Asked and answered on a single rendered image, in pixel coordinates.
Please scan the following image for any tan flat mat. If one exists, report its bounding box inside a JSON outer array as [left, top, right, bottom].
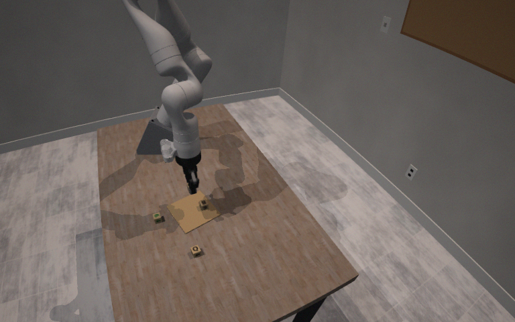
[[166, 191, 221, 233]]

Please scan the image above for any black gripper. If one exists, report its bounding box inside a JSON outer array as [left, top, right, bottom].
[[175, 152, 201, 195]]

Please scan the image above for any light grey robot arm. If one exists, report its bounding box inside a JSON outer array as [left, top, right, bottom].
[[121, 0, 213, 162]]

